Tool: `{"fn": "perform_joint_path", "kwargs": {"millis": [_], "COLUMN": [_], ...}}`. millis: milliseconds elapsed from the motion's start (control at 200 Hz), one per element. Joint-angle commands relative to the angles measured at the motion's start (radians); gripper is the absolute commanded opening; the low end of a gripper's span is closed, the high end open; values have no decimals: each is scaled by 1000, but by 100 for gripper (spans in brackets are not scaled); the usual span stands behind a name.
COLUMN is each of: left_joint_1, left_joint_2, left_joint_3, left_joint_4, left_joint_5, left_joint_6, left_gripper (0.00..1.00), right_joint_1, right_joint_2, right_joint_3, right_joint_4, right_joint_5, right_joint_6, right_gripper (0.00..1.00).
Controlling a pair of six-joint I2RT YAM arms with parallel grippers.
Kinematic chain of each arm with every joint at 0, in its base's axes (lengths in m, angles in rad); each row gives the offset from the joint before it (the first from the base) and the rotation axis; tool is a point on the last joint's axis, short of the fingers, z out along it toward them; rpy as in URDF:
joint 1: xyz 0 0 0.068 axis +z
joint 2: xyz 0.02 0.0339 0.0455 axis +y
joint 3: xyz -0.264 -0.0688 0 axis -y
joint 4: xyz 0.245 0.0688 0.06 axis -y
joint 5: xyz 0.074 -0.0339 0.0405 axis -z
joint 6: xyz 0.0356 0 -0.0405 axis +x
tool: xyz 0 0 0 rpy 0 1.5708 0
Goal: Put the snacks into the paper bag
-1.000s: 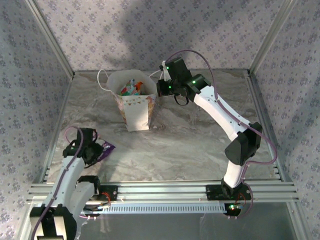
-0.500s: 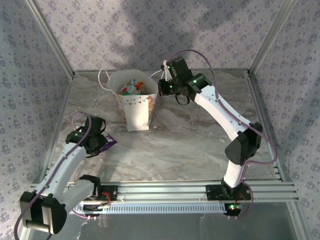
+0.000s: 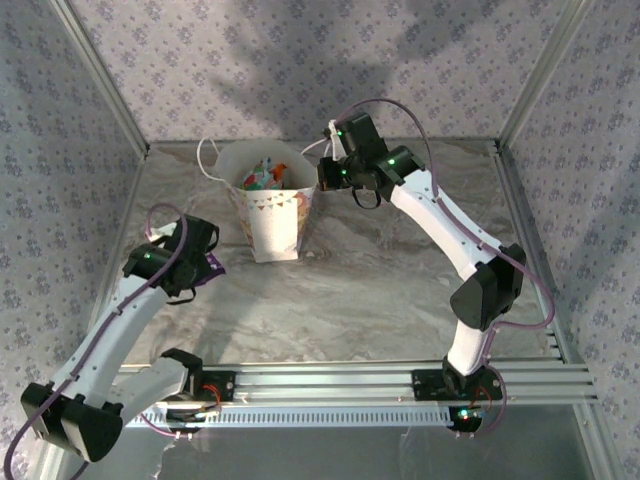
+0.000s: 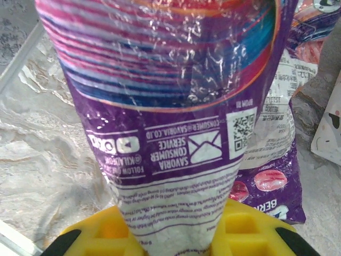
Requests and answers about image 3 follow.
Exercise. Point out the purple Fox's candy bag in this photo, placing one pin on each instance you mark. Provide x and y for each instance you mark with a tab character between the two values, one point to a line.
214	267

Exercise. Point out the orange Fox's candy bag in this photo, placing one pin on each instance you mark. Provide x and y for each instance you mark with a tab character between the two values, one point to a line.
281	172

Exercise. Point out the cartoon animal print paper bag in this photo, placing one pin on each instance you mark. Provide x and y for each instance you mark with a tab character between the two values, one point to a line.
275	225

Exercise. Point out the teal Fox's candy bag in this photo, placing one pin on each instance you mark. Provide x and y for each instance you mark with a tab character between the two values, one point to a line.
255	177

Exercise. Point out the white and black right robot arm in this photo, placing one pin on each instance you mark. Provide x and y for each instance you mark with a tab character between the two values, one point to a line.
440	220

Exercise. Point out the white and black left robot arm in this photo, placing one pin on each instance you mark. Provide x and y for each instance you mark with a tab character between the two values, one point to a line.
110	340

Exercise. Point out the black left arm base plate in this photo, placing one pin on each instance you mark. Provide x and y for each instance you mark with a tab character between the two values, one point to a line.
222	385

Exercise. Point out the wide aluminium frame rail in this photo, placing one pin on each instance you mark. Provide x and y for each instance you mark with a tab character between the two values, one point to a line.
325	385

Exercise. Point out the aluminium frame post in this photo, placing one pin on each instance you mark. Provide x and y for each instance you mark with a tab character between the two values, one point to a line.
100	75
545	70

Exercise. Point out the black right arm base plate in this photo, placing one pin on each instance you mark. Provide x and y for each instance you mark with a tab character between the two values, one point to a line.
425	385

